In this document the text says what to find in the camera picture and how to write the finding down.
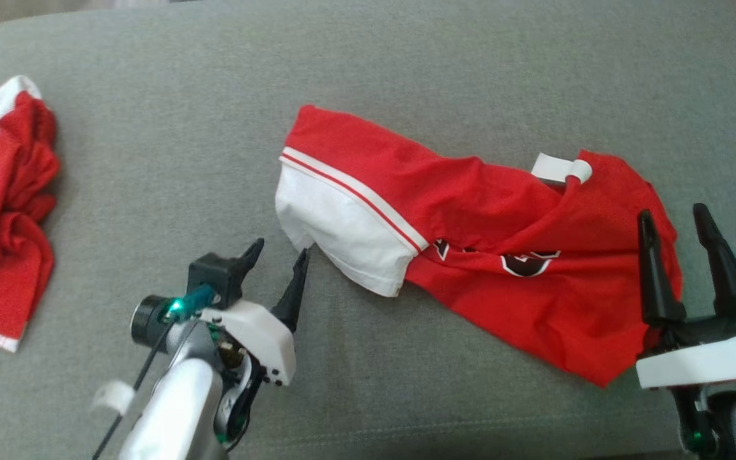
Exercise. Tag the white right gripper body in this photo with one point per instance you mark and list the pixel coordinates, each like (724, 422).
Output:
(706, 358)

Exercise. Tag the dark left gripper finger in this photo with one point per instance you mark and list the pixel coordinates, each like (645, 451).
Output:
(251, 259)
(291, 300)

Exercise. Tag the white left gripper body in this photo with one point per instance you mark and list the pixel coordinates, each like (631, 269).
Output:
(259, 332)

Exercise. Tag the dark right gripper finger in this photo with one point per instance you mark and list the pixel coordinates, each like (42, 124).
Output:
(655, 287)
(729, 281)

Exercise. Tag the red jersey with number 23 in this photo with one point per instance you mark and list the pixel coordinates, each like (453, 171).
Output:
(483, 204)

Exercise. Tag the red shorts with white stripe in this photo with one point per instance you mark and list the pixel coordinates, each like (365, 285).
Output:
(4, 211)

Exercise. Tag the grey sofa seat cushion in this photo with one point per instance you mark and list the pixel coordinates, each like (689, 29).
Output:
(183, 160)

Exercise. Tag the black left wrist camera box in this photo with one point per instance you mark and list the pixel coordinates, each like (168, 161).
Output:
(214, 275)

